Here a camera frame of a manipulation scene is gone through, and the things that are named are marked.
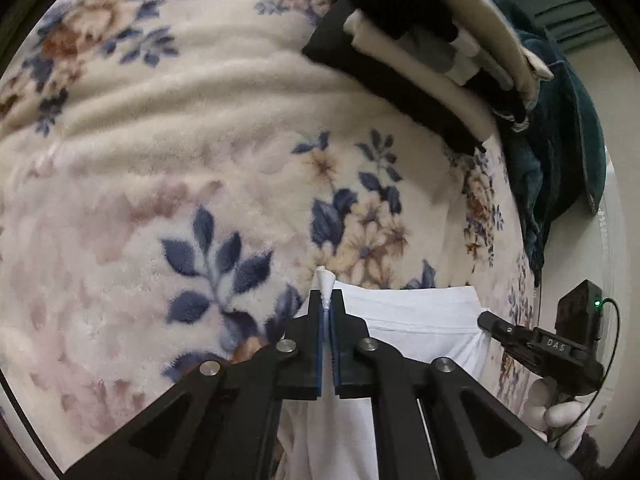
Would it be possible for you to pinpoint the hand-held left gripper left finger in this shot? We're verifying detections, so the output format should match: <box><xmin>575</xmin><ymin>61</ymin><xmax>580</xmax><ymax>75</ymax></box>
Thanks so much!
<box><xmin>64</xmin><ymin>289</ymin><xmax>323</xmax><ymax>480</ymax></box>

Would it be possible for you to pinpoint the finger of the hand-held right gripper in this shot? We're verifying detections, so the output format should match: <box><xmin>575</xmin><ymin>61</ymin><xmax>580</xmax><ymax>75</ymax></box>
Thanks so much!
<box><xmin>477</xmin><ymin>311</ymin><xmax>538</xmax><ymax>348</ymax></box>

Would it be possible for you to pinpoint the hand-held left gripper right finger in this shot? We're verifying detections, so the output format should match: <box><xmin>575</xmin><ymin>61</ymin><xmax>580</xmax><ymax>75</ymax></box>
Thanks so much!
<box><xmin>330</xmin><ymin>292</ymin><xmax>583</xmax><ymax>480</ymax></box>

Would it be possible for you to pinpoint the white t-shirt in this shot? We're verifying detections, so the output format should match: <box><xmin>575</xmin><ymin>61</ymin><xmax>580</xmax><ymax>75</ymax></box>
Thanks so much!
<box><xmin>276</xmin><ymin>266</ymin><xmax>493</xmax><ymax>480</ymax></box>

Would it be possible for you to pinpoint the stack of folded clothes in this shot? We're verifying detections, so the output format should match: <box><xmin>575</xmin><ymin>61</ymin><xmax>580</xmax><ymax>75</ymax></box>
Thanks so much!
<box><xmin>301</xmin><ymin>0</ymin><xmax>488</xmax><ymax>156</ymax></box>
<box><xmin>400</xmin><ymin>0</ymin><xmax>555</xmax><ymax>103</ymax></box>

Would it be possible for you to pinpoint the person's right hand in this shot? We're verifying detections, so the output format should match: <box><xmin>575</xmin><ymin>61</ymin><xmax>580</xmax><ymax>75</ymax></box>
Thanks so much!
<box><xmin>524</xmin><ymin>376</ymin><xmax>596</xmax><ymax>461</ymax></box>

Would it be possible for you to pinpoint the white bed headboard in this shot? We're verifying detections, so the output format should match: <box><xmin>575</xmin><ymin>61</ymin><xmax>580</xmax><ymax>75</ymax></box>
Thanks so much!
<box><xmin>537</xmin><ymin>150</ymin><xmax>640</xmax><ymax>466</ymax></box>

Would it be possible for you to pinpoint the dark teal garment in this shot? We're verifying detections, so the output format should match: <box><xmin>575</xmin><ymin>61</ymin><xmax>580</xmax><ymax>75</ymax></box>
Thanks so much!
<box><xmin>482</xmin><ymin>0</ymin><xmax>607</xmax><ymax>286</ymax></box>

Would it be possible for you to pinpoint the floral fleece blanket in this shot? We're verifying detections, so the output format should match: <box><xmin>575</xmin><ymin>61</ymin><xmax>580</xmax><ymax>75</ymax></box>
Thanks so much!
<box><xmin>0</xmin><ymin>0</ymin><xmax>543</xmax><ymax>480</ymax></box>

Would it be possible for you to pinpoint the cream folded garment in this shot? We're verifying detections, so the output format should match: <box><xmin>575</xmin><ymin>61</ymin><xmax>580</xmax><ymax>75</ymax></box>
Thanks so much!
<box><xmin>344</xmin><ymin>10</ymin><xmax>497</xmax><ymax>143</ymax></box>

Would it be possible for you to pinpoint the black white printed folded garment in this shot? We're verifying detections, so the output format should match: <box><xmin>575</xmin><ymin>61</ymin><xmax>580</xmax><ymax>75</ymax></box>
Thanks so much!
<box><xmin>350</xmin><ymin>0</ymin><xmax>532</xmax><ymax>133</ymax></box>

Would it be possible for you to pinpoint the thin black cable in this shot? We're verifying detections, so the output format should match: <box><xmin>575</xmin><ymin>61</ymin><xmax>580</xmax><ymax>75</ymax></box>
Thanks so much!
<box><xmin>547</xmin><ymin>297</ymin><xmax>622</xmax><ymax>443</ymax></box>

